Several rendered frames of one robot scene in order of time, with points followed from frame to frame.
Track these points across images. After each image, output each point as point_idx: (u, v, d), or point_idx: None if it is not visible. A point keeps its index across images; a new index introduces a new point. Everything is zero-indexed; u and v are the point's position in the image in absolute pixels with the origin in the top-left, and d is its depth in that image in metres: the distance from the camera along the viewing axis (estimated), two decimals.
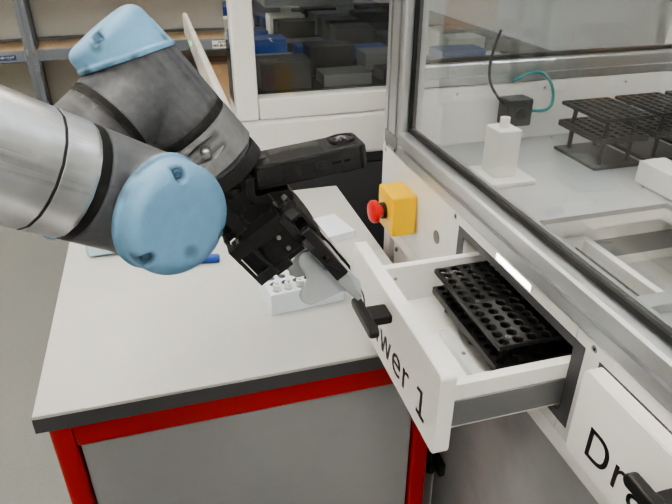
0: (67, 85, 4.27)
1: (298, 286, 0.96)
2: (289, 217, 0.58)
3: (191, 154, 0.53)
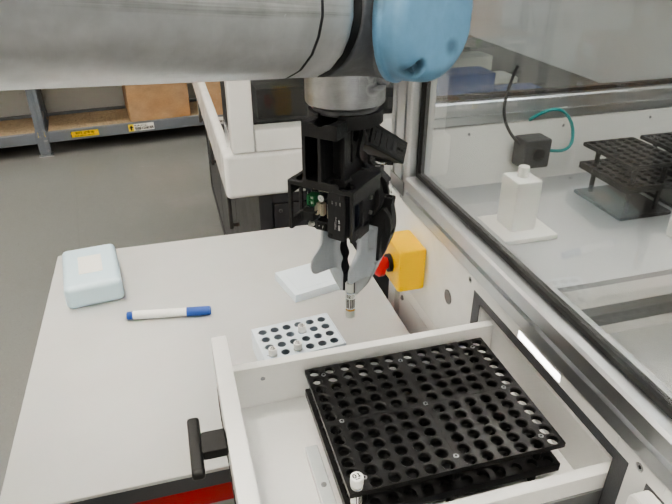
0: (62, 94, 4.19)
1: (296, 350, 0.88)
2: (384, 178, 0.60)
3: None
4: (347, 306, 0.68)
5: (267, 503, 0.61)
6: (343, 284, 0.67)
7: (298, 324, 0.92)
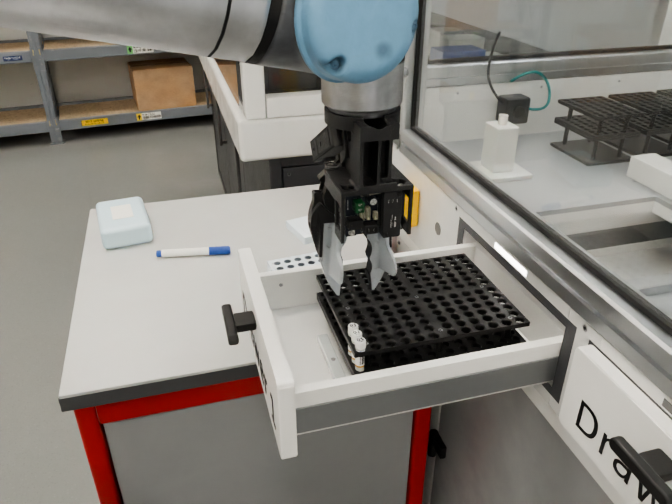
0: (72, 85, 4.32)
1: None
2: None
3: (402, 69, 0.54)
4: None
5: None
6: (340, 289, 0.67)
7: (351, 328, 0.70)
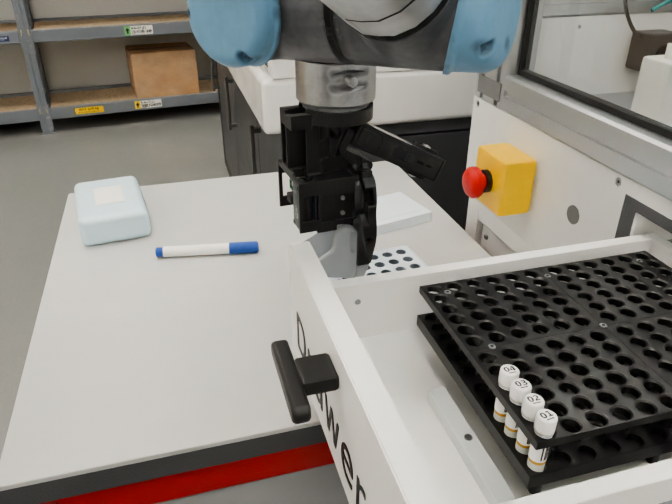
0: (65, 71, 4.00)
1: None
2: (365, 184, 0.58)
3: (337, 74, 0.53)
4: (529, 441, 0.37)
5: None
6: (342, 280, 0.68)
7: (519, 389, 0.37)
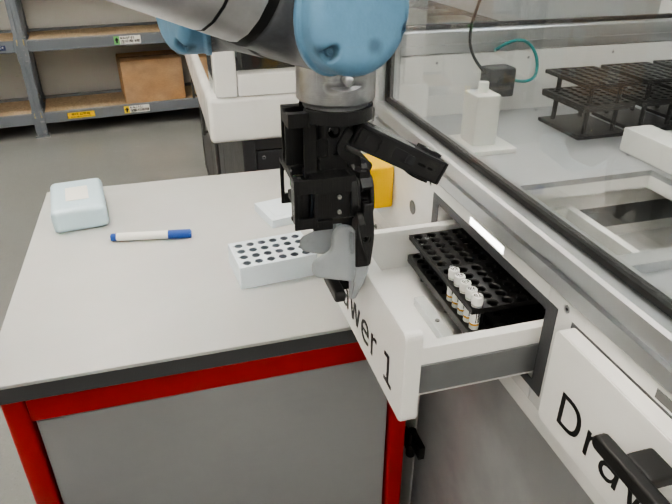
0: (59, 77, 4.24)
1: None
2: (362, 184, 0.58)
3: None
4: (470, 314, 0.65)
5: None
6: None
7: (464, 284, 0.65)
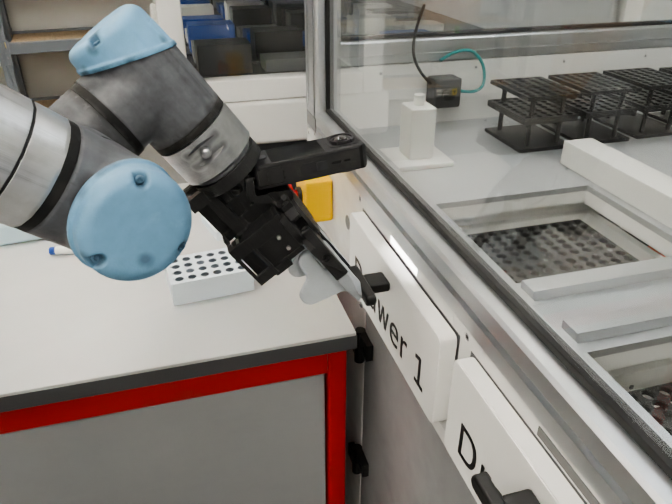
0: (44, 80, 4.22)
1: None
2: (289, 217, 0.58)
3: (191, 154, 0.53)
4: None
5: None
6: None
7: None
